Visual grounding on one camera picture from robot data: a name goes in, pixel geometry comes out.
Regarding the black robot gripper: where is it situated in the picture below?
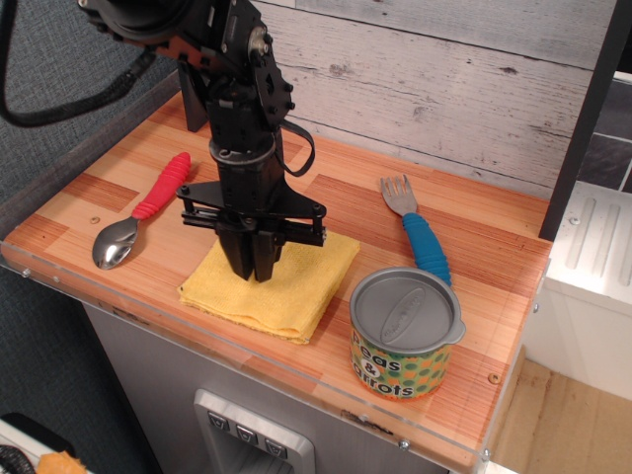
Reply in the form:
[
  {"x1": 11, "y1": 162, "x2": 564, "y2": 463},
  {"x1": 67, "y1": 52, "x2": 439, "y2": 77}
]
[{"x1": 176, "y1": 142, "x2": 326, "y2": 282}]

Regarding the yellow cloth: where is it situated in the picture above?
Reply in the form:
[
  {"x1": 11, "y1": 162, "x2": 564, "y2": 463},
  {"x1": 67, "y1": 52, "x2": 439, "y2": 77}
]
[{"x1": 179, "y1": 233, "x2": 360, "y2": 345}]

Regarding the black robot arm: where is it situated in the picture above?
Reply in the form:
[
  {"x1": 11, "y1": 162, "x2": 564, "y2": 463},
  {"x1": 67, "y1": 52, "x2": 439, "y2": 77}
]
[{"x1": 79, "y1": 1, "x2": 326, "y2": 282}]

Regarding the peas and carrots toy can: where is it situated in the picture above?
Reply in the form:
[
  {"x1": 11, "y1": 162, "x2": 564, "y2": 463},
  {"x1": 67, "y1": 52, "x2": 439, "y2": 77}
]
[{"x1": 350, "y1": 267, "x2": 466, "y2": 401}]

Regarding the silver dispenser panel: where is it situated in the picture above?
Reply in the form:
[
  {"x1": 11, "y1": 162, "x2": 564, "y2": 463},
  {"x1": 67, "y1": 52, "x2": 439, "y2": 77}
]
[{"x1": 194, "y1": 389, "x2": 316, "y2": 473}]

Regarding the orange object at corner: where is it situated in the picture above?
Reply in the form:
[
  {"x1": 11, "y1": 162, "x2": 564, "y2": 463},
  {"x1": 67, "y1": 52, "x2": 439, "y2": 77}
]
[{"x1": 36, "y1": 451, "x2": 88, "y2": 474}]

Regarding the white toy sink unit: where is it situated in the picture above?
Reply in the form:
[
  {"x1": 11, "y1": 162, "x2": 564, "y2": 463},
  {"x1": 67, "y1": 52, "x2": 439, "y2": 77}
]
[{"x1": 520, "y1": 71, "x2": 632, "y2": 396}]

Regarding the red handled metal spoon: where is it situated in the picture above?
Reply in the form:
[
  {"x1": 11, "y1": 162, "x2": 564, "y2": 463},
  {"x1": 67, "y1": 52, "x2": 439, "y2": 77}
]
[{"x1": 92, "y1": 152, "x2": 192, "y2": 270}]

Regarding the dark left post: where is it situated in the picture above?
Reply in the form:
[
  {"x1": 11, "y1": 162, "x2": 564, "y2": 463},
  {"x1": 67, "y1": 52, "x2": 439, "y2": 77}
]
[{"x1": 178, "y1": 62, "x2": 208, "y2": 132}]

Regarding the dark post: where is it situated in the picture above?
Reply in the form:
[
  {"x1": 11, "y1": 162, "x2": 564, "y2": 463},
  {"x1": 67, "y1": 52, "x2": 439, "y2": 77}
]
[
  {"x1": 178, "y1": 62, "x2": 208, "y2": 132},
  {"x1": 538, "y1": 0, "x2": 631, "y2": 241}
]

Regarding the blue handled metal fork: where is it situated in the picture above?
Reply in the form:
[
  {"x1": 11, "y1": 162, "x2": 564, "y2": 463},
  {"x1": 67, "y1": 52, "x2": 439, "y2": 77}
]
[{"x1": 380, "y1": 175, "x2": 452, "y2": 286}]

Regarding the black braided cable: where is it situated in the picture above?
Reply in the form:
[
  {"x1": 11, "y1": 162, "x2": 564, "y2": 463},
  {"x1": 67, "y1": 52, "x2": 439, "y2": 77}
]
[{"x1": 0, "y1": 0, "x2": 159, "y2": 129}]

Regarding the dark right post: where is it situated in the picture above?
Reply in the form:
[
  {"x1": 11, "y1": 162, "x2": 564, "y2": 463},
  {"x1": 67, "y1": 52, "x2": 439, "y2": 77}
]
[{"x1": 538, "y1": 0, "x2": 631, "y2": 241}]

